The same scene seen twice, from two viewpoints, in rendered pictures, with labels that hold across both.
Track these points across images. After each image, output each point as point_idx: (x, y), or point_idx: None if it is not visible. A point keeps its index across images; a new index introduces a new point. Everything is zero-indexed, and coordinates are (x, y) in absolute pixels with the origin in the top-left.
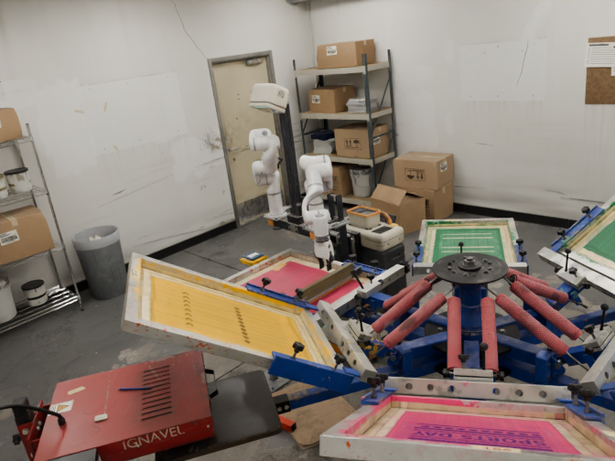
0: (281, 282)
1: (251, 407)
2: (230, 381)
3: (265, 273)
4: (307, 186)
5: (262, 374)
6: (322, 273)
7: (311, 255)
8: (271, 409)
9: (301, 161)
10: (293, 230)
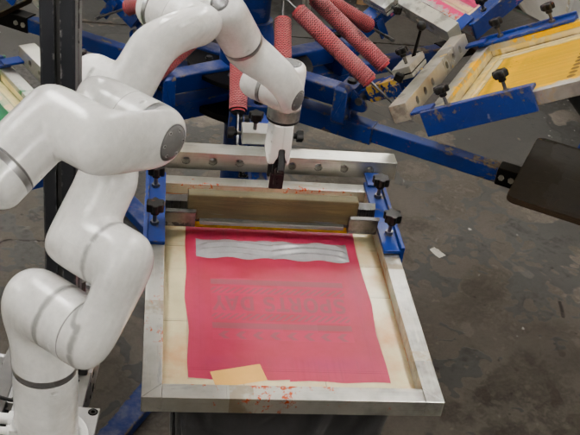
0: (299, 320)
1: (556, 168)
2: (561, 207)
3: (291, 379)
4: (260, 40)
5: (513, 190)
6: (202, 279)
7: (153, 320)
8: (535, 154)
9: (219, 13)
10: (96, 374)
